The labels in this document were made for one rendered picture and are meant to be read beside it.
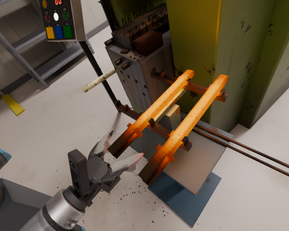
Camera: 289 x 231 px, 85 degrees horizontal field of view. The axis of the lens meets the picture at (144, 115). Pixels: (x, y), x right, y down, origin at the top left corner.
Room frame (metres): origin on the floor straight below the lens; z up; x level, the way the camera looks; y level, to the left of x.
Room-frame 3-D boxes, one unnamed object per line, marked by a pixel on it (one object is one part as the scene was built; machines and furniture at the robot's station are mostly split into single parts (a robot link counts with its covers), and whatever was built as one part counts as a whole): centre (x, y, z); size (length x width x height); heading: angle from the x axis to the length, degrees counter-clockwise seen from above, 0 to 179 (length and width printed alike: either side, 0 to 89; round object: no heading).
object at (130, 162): (0.21, 0.09, 0.91); 0.09 x 0.03 x 0.06; 88
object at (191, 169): (0.39, -0.09, 0.67); 0.40 x 0.30 x 0.02; 32
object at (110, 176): (0.21, 0.13, 0.94); 0.09 x 0.05 x 0.02; 88
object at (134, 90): (0.97, -0.25, 0.69); 0.56 x 0.38 x 0.45; 113
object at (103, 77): (1.22, 0.19, 0.62); 0.44 x 0.05 x 0.05; 113
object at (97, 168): (0.21, 0.20, 0.91); 0.12 x 0.08 x 0.09; 122
